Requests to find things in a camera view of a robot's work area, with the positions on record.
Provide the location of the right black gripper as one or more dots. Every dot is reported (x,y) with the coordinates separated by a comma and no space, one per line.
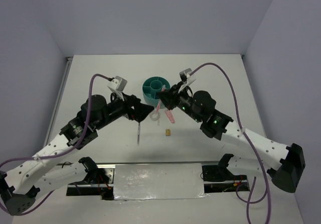
(169,97)

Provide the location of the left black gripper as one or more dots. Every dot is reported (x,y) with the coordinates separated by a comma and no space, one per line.
(140,110)

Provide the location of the red pen clear barrel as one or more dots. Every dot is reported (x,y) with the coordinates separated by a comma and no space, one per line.
(159,100)

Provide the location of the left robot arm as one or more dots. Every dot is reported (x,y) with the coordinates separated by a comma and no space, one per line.
(23,185)

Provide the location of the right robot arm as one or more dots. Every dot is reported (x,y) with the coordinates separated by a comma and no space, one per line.
(283,163)

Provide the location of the clear tape roll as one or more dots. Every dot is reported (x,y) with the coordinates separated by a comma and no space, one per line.
(154,115)

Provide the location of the pink translucent correction tape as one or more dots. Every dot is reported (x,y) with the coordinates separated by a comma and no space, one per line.
(170,116)

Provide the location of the teal round compartment organizer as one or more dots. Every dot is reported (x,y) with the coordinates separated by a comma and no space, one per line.
(151,86)

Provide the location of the silver foil sheet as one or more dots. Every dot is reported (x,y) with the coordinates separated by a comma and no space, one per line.
(158,181)

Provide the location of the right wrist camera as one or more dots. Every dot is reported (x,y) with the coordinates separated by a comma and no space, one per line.
(187,77)

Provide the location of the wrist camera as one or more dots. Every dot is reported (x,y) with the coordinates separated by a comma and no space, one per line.
(187,77)
(117,84)

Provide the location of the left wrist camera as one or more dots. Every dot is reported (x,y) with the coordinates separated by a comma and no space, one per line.
(117,84)

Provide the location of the aluminium rail left edge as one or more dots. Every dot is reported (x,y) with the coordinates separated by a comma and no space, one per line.
(58,100)

